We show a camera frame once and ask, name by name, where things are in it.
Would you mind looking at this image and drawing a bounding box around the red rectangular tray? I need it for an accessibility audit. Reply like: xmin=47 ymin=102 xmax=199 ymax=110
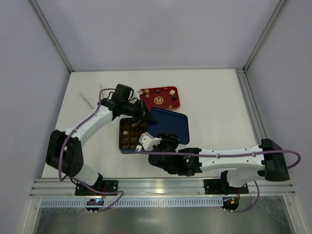
xmin=137 ymin=86 xmax=180 ymax=110

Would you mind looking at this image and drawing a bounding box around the slotted cable duct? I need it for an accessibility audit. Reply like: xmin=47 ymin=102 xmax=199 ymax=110
xmin=40 ymin=197 xmax=223 ymax=209

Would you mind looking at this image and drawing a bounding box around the blue box lid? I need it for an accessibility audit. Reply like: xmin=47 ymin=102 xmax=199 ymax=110
xmin=147 ymin=107 xmax=190 ymax=145

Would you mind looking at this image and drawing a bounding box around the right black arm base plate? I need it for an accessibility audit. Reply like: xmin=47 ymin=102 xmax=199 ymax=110
xmin=203 ymin=178 xmax=249 ymax=195

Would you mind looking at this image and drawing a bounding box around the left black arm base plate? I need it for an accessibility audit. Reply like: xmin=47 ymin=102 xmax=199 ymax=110
xmin=75 ymin=180 xmax=118 ymax=196

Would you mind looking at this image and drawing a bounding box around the right frame post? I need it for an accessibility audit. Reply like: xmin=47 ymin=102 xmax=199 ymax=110
xmin=243 ymin=0 xmax=289 ymax=73

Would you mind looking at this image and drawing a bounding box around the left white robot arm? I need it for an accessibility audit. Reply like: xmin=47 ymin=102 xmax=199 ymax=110
xmin=46 ymin=84 xmax=158 ymax=195

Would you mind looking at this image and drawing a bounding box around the aluminium rail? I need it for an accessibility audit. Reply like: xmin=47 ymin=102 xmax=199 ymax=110
xmin=30 ymin=177 xmax=296 ymax=198

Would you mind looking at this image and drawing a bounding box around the blue chocolate box with insert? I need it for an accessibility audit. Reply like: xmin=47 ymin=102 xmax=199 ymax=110
xmin=118 ymin=118 xmax=149 ymax=154

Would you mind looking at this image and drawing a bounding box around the left frame post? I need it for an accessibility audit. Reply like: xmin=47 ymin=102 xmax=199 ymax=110
xmin=28 ymin=0 xmax=74 ymax=73

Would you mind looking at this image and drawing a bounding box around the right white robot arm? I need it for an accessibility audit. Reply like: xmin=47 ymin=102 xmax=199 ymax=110
xmin=140 ymin=133 xmax=290 ymax=195

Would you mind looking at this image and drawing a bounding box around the frame post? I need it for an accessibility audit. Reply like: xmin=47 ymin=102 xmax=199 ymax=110
xmin=28 ymin=0 xmax=74 ymax=73
xmin=243 ymin=0 xmax=289 ymax=73

